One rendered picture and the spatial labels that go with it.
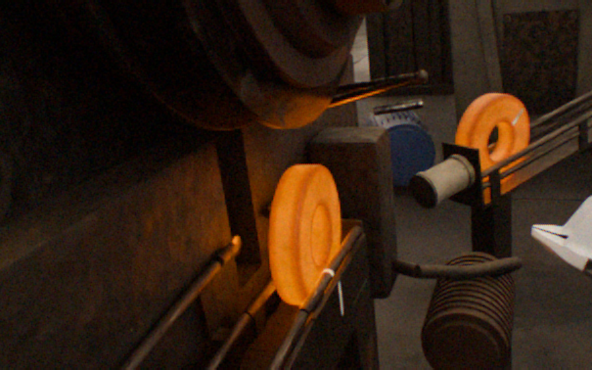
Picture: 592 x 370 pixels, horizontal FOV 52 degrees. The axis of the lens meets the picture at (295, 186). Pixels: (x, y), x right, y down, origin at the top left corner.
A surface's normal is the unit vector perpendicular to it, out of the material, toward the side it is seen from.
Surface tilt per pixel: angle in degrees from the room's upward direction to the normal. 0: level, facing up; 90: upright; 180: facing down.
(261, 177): 90
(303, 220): 90
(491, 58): 90
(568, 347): 0
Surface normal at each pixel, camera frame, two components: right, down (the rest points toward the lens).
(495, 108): 0.56, 0.21
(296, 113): 0.93, 0.01
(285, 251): -0.35, 0.14
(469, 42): -0.57, 0.34
